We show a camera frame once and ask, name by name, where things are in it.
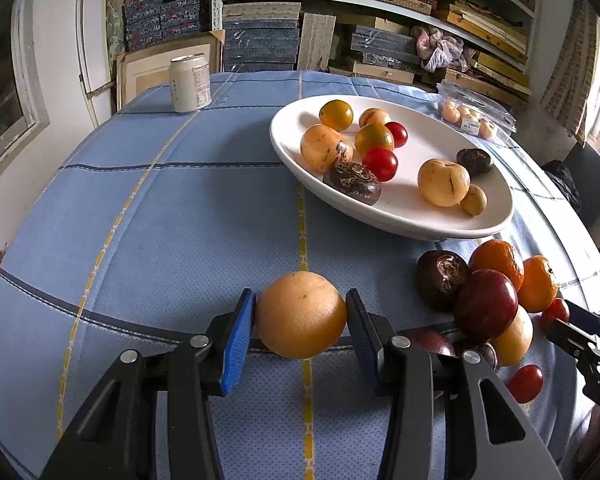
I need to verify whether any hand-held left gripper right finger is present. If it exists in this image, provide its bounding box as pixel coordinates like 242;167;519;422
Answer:
345;287;563;480

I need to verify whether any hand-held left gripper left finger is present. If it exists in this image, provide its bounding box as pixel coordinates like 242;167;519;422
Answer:
40;287;258;480

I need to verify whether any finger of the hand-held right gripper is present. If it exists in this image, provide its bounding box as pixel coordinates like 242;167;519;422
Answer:
546;318;600;402
565;300;600;344

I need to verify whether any orange tangerine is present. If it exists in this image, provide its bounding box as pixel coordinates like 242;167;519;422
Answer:
468;239;525;293
516;255;560;314

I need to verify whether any large pale orange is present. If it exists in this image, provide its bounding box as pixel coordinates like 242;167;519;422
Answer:
255;271;348;359

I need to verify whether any dark red plum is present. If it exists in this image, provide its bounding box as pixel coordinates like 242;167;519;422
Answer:
453;268;520;343
407;327;457;361

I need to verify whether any white oval plate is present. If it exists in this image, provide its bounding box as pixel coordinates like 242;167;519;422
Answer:
269;95;515;241

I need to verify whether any small tan plum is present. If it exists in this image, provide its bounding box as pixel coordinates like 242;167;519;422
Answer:
460;184;488;216

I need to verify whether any yellow-orange persimmon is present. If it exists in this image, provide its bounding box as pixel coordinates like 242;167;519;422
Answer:
417;158;471;208

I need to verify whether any round orange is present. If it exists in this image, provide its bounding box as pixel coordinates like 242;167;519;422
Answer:
300;124;354;173

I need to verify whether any small yellow tomato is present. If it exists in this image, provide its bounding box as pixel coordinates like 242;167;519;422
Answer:
319;100;354;131

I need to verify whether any black bag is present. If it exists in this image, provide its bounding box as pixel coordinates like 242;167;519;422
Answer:
541;159;583;211

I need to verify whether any red cherry tomato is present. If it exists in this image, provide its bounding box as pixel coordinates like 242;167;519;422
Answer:
384;121;409;148

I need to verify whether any clear plastic clamshell box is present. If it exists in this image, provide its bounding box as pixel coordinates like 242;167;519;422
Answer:
436;79;518;142

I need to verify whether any small striped yellow melon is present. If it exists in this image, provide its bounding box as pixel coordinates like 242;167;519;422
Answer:
358;108;392;128

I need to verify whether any patterned beige curtain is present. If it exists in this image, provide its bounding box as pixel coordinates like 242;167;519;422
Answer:
540;0;600;136

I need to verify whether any pack of small pale apricots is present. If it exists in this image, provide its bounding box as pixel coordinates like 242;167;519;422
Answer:
440;100;498;141

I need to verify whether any white drink can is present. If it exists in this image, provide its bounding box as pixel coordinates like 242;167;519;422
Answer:
169;53;213;113

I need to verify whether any light wooden box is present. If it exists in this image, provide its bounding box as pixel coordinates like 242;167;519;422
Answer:
352;60;416;86

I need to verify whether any stack of yellow wooden boxes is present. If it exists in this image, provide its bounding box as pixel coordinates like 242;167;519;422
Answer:
435;0;536;111

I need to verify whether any stack of dark blue boxes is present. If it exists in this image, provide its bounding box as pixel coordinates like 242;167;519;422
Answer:
222;19;301;72

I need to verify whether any pink white cloth bundle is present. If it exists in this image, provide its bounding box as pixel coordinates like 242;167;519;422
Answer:
412;27;478;73

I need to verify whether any upright grey wooden box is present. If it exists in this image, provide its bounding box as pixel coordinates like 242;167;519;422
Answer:
297;12;337;71

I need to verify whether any stack of slate blue boxes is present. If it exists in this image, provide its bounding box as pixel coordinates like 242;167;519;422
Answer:
350;25;421;63

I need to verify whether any pale grey wooden box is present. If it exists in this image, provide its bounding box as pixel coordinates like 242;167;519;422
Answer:
222;2;302;22

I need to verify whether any mottled green panel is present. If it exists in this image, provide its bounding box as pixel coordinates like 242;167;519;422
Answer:
104;0;127;83

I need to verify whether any stack of blue patterned boxes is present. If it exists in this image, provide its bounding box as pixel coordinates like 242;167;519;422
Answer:
122;0;212;51

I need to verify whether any white framed window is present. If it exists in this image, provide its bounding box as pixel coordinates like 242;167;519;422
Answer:
0;0;51;186

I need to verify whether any white wooden board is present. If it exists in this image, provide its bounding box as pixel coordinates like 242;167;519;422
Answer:
75;0;116;128

